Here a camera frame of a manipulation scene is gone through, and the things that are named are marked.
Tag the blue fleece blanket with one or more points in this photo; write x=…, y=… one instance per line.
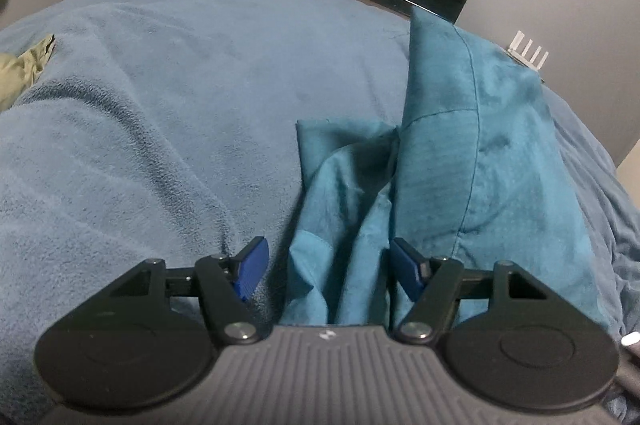
x=150, y=105

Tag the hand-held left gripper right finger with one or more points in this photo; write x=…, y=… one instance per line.
x=406, y=267

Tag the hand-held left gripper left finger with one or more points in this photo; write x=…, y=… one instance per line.
x=252, y=267

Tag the teal garment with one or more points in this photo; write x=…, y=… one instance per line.
x=440, y=130

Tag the white router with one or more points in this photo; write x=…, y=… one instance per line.
x=529, y=52

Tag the olive cloth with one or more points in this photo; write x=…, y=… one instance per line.
x=20, y=72

